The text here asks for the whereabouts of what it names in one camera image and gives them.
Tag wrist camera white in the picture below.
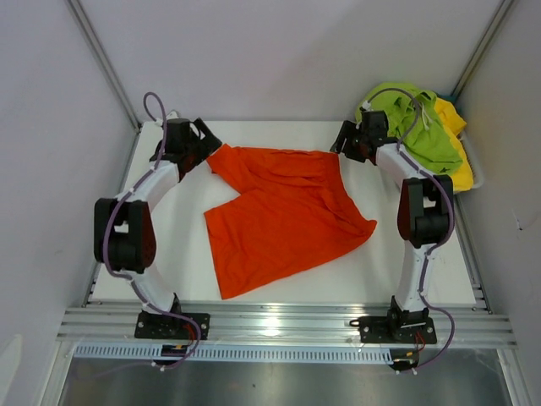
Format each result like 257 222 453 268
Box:
356 100 373 129
153 111 181 129

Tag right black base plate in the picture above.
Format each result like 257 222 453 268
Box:
348 315 437 344

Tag white plastic basket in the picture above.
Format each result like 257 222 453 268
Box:
458 131 485 189

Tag teal cloth in basket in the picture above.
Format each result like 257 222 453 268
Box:
437 93 458 105

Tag yellow shorts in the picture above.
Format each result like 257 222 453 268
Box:
434 97 474 193

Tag green shorts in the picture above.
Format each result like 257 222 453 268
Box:
355 82 462 175

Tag aluminium corner post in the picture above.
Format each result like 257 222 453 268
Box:
451 0 519 101
65 0 141 129

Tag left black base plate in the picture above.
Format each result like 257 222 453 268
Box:
134 311 210 340

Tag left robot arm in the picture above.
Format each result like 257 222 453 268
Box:
94 118 222 338

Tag right aluminium corner post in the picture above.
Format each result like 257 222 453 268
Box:
451 0 519 101

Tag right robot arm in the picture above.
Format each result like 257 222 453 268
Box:
331 111 455 342

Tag orange shorts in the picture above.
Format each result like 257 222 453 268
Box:
205 145 377 299

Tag aluminium front rail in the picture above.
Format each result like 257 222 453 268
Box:
57 301 517 349

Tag left aluminium corner post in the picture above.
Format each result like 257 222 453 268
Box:
65 0 141 129

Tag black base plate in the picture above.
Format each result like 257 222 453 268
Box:
348 315 437 344
134 311 210 340

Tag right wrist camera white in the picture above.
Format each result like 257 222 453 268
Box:
356 100 373 129

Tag white slotted cable duct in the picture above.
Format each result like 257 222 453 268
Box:
74 343 393 365

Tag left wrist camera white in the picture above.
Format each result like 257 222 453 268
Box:
153 111 181 129

